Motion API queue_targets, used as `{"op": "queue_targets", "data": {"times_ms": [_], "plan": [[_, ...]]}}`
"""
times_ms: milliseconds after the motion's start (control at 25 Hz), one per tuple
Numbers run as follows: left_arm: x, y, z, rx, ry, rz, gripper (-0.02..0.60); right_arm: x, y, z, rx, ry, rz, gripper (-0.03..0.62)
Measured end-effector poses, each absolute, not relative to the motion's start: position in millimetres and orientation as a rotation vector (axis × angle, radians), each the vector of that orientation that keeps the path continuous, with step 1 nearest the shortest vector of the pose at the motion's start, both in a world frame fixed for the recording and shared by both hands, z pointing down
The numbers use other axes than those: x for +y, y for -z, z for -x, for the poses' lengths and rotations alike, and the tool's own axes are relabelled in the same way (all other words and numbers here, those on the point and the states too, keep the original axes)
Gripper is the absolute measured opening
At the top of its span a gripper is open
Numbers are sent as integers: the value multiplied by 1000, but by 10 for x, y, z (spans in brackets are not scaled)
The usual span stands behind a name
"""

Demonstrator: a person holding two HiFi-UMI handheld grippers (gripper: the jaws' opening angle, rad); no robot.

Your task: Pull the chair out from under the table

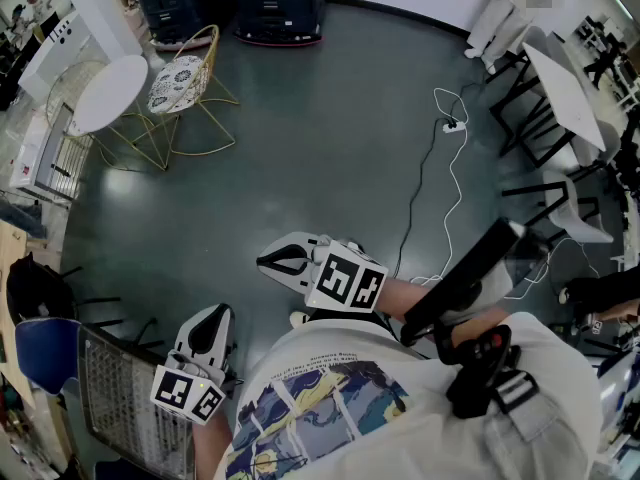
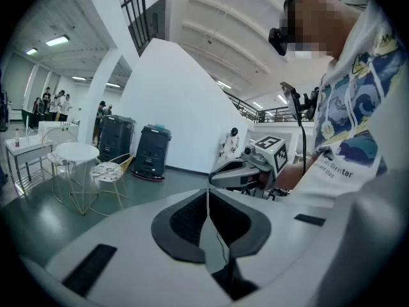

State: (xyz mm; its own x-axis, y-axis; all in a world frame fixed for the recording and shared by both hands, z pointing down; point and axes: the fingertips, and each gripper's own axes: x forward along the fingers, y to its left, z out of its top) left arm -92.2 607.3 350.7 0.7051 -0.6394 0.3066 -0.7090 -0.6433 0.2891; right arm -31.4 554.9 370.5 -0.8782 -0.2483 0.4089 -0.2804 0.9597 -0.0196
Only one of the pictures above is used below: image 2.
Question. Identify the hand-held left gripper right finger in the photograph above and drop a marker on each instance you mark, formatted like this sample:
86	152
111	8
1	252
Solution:
239	229

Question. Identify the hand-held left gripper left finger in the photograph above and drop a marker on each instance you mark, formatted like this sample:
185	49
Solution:
179	232

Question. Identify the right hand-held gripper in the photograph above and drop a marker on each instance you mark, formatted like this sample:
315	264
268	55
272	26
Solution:
270	149

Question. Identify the person's right forearm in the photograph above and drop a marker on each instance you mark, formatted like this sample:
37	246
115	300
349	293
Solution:
290	176

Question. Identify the round white side table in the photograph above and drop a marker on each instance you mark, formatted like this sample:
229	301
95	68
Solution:
76	150

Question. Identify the person's right hand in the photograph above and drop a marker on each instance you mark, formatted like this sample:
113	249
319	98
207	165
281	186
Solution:
262	180

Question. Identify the black metal railing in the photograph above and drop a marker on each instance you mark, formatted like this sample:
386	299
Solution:
255	114

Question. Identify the white humanoid robot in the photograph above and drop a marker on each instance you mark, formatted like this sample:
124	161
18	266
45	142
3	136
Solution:
230	142

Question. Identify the rectangular ceiling light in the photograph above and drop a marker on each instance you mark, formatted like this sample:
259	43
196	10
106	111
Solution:
224	85
257	104
79	78
31	51
57	40
113	85
282	99

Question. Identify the dark grey delivery robot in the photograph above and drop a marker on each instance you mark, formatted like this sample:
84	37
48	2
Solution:
116	136
150	152

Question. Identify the white printed t-shirt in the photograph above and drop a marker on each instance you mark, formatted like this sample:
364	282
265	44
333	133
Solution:
351	123

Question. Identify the person's head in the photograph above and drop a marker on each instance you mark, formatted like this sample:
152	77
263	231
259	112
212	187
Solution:
322	21

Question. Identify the white box counter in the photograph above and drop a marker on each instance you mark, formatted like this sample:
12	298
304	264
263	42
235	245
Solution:
57	131

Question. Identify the white metal side table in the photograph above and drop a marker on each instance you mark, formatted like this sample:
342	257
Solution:
25	149

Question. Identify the black framed window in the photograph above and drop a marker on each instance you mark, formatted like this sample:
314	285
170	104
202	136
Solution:
140	30

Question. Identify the red label bottle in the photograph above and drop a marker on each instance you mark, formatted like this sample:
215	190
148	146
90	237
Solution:
17	139

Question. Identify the black chest mount device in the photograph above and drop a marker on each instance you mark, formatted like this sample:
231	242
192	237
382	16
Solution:
294	101

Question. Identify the black head-worn camera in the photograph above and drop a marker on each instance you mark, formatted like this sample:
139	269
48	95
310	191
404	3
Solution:
278	42

